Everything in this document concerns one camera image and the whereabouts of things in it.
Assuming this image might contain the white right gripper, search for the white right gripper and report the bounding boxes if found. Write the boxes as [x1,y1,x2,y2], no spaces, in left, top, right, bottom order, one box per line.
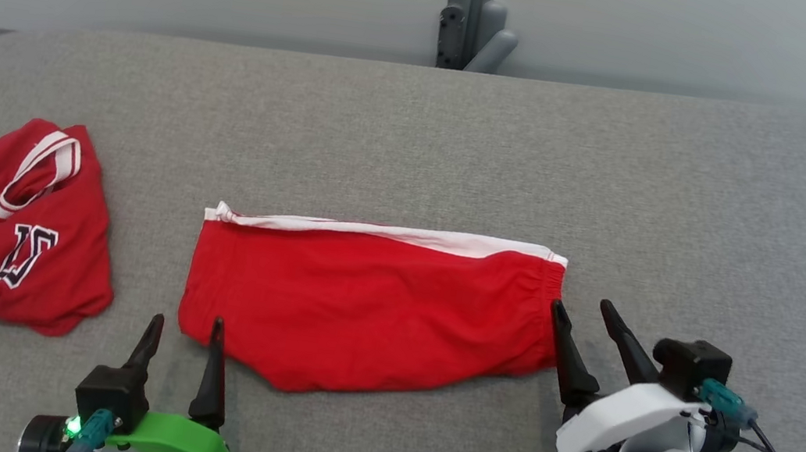
[530,292,723,452]

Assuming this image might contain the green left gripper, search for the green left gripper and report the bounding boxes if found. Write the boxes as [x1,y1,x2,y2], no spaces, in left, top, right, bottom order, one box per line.
[102,304,257,452]

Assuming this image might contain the red basketball jersey white sleeves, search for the red basketball jersey white sleeves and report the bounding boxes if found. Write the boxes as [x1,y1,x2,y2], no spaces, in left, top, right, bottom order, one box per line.
[0,112,137,347]

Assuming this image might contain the red shorts white stripe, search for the red shorts white stripe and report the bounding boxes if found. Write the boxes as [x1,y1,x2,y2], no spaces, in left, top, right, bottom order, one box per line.
[168,194,573,429]

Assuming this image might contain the grey slanted cylinder peg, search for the grey slanted cylinder peg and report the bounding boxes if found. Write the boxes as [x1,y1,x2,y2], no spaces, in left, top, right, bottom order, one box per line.
[463,24,520,78]

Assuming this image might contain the grey upright cylinder peg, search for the grey upright cylinder peg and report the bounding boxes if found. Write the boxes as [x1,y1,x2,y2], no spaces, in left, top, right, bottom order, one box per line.
[473,0,511,59]

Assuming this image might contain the dark grey hinge plate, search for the dark grey hinge plate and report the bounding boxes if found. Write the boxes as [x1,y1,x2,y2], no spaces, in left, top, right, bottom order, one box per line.
[433,2,471,72]

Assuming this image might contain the teal left camera connector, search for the teal left camera connector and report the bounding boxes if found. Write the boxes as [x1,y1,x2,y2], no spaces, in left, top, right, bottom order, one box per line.
[63,403,117,452]

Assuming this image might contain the teal camera connector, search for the teal camera connector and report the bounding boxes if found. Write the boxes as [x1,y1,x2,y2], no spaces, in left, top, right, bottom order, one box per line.
[63,403,117,452]
[694,376,762,431]

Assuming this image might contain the teal right camera connector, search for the teal right camera connector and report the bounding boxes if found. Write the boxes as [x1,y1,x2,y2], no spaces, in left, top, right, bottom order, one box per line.
[694,376,762,431]

